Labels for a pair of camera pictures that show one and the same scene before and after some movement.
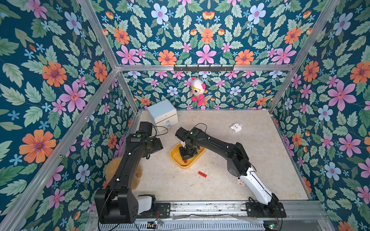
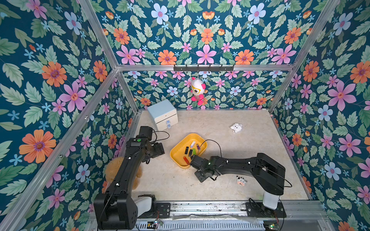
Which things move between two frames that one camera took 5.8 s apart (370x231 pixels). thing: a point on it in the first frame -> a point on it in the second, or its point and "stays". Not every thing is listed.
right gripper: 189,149 -> 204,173
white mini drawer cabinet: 162,111 stays
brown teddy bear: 112,166 stays
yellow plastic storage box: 175,155 stays
